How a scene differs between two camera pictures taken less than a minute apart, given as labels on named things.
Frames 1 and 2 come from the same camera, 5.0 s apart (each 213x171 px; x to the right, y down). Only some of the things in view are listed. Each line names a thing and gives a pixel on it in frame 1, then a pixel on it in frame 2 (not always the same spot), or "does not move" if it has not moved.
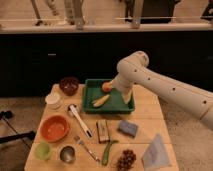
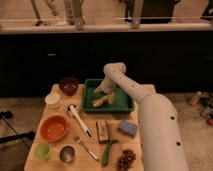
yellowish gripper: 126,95 → 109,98
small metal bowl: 67,154 does not move
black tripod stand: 17,136 does not move
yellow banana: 98,102 does not move
